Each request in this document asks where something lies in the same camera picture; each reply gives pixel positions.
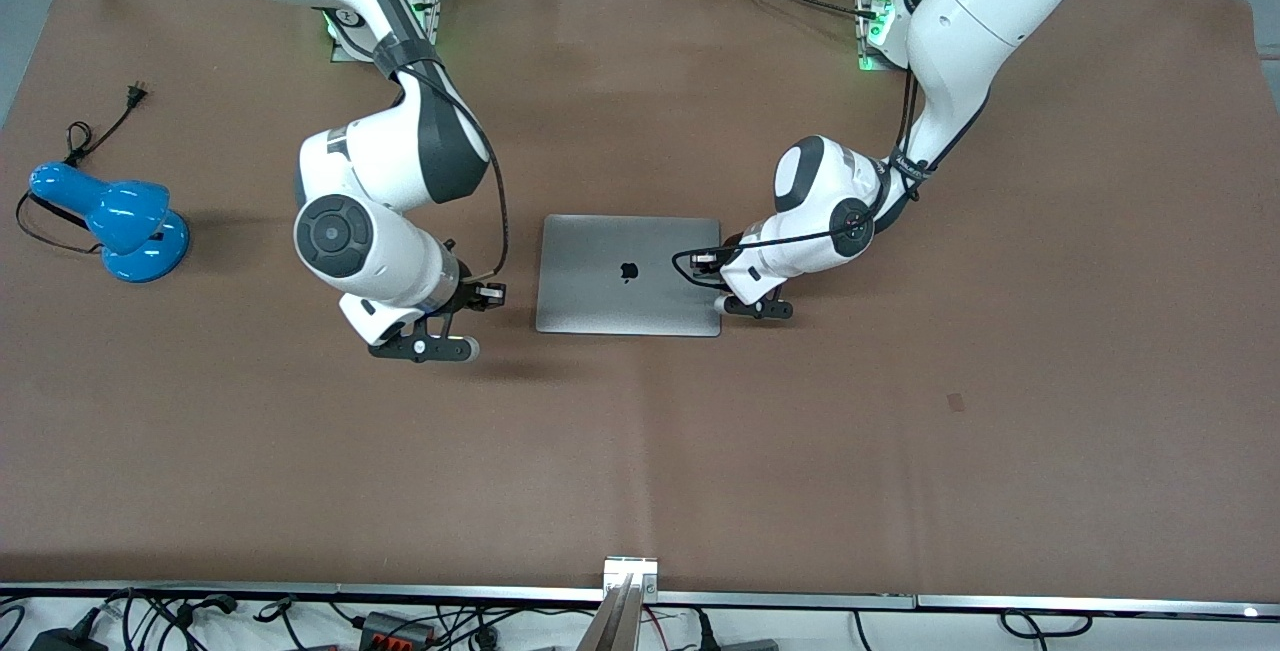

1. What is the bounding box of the grey laptop with black keyboard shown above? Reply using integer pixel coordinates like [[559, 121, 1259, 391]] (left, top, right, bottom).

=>
[[535, 214, 723, 338]]

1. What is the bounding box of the large table cover mat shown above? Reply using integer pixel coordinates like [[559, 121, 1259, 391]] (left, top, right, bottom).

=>
[[0, 0, 1280, 602]]

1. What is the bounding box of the black box with orange connectors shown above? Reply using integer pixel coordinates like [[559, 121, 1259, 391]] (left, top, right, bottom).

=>
[[360, 611, 436, 648]]

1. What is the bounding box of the aluminium profile beam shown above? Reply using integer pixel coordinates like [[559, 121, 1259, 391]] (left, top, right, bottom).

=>
[[575, 556, 661, 651]]

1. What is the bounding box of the black power adapter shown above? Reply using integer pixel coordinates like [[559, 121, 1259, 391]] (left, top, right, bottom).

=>
[[30, 626, 106, 651]]

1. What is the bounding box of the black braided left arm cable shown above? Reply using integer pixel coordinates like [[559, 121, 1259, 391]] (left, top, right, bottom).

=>
[[672, 0, 961, 290]]

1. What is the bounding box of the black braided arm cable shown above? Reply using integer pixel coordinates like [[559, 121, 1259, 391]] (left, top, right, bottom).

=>
[[395, 61, 509, 282], [672, 0, 961, 290]]

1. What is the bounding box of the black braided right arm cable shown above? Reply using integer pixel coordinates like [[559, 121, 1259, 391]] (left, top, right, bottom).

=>
[[395, 61, 509, 282]]

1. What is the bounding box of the black lamp cord with plug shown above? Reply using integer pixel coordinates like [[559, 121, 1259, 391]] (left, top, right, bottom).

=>
[[15, 81, 151, 257]]

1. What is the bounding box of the tangled black floor cable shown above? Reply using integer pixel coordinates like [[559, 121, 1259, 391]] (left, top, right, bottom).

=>
[[100, 586, 241, 651]]

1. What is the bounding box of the looped black floor cable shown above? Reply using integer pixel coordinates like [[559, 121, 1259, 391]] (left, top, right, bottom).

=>
[[1000, 609, 1091, 638]]

